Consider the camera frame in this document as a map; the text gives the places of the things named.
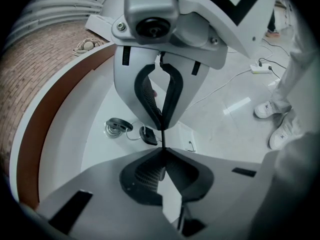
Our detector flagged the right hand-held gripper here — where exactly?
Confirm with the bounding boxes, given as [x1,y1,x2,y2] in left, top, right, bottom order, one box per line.
[111,0,276,131]

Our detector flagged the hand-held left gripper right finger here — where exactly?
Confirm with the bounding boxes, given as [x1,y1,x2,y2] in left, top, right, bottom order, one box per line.
[164,147,262,240]

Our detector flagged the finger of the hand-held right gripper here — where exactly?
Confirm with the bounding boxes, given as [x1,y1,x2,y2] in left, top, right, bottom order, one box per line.
[113,45,163,131]

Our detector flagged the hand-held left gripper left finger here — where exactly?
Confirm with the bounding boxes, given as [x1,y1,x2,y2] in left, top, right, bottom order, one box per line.
[41,147,181,240]

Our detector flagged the white box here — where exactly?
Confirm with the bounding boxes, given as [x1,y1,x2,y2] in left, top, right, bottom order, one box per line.
[84,14,115,39]

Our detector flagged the white power strip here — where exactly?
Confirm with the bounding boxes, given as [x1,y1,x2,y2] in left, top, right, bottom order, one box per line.
[249,62,274,74]

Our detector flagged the person's white sneaker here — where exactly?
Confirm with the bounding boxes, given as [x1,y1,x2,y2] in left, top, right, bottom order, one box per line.
[269,122,302,151]
[254,100,283,119]

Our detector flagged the person's grey trousers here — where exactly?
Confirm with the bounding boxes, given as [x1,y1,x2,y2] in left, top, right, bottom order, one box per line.
[271,31,320,137]

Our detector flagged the white power cable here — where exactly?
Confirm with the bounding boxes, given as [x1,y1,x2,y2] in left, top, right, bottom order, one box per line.
[184,68,252,111]

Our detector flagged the woven rope basket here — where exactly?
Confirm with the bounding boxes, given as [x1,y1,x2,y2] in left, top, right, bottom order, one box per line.
[72,36,107,58]

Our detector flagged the black key with ring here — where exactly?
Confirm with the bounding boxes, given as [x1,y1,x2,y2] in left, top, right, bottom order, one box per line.
[125,122,159,146]

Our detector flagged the grey gripper camera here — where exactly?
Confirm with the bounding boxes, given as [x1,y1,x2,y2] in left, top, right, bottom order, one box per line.
[124,0,180,46]

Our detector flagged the black power cable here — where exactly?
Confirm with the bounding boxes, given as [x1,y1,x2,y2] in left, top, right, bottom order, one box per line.
[258,57,288,70]

